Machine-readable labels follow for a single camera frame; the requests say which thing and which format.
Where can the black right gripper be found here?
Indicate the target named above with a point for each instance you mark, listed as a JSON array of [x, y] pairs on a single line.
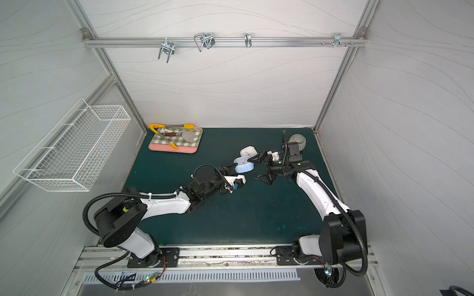
[[272, 168]]

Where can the blue white alarm clock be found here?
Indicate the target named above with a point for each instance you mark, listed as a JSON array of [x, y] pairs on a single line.
[[243, 165]]

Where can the white alarm clock back up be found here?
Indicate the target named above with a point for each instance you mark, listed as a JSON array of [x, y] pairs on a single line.
[[248, 151]]

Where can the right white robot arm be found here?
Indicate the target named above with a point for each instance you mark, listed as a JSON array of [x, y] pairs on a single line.
[[343, 238]]

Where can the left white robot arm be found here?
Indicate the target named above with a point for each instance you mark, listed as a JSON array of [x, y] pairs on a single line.
[[115, 217]]

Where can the striped white ceramic mug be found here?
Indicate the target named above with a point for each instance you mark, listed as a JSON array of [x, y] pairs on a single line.
[[300, 140]]

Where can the checkered green cloth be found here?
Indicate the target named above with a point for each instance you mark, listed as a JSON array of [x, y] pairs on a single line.
[[179, 143]]

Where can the pink cutting board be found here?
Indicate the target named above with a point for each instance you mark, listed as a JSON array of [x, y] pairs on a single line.
[[164, 148]]

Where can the yellow tongs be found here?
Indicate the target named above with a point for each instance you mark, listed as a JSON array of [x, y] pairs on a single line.
[[154, 128]]

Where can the metal u-bolt hook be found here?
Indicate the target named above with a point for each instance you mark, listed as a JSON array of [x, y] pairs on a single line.
[[204, 40]]

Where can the metal clamp hook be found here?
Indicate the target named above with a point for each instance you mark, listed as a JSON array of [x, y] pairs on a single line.
[[166, 49]]

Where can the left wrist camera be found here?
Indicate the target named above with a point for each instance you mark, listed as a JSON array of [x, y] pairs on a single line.
[[234, 182]]

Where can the metal spatula wooden handle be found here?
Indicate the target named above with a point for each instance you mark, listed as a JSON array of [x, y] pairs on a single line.
[[186, 136]]

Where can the aluminium top rail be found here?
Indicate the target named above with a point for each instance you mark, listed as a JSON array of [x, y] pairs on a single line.
[[221, 42]]

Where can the small metal ring hook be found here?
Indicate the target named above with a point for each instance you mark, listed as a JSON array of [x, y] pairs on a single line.
[[248, 40]]

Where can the metal bracket right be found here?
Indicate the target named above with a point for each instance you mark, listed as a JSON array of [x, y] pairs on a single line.
[[338, 42]]

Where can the white wire basket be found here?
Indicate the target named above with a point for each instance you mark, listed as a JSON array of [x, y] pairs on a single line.
[[71, 156]]

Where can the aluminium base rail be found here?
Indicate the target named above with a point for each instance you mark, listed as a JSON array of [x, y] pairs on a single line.
[[194, 257]]

